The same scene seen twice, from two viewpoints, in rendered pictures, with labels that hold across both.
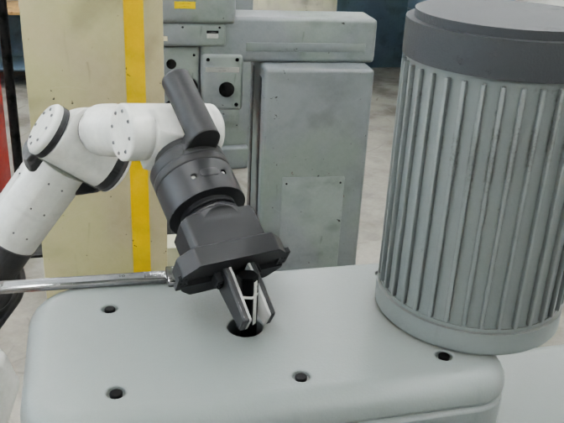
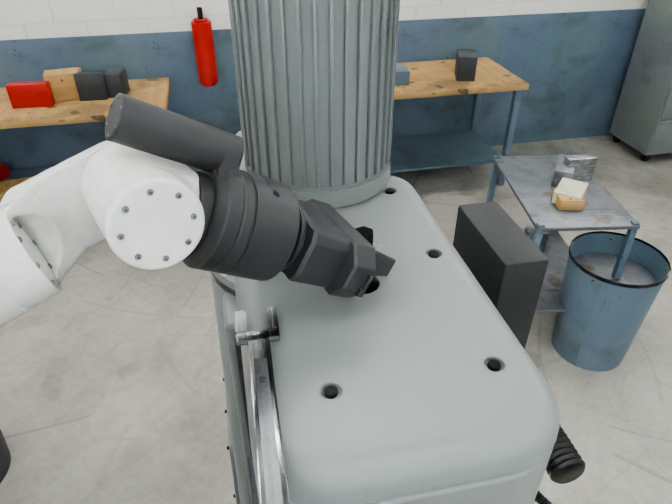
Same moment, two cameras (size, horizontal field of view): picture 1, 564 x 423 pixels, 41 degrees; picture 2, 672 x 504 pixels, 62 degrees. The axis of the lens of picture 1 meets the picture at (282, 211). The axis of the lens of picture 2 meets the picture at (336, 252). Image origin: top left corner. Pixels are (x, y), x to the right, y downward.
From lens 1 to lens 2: 82 cm
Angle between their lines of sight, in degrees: 74
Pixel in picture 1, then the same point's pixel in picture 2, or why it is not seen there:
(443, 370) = (409, 193)
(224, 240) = (333, 225)
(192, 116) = (216, 134)
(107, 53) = not seen: outside the picture
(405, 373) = (416, 207)
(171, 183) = (269, 219)
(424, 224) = (365, 106)
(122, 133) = (164, 225)
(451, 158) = (383, 36)
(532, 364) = not seen: hidden behind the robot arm
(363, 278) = not seen: hidden behind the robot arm
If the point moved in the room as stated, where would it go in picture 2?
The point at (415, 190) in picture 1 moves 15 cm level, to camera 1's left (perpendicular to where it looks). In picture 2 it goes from (359, 82) to (355, 136)
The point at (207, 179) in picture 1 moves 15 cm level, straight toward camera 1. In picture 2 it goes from (281, 187) to (458, 182)
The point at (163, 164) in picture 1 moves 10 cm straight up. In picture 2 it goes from (240, 212) to (225, 81)
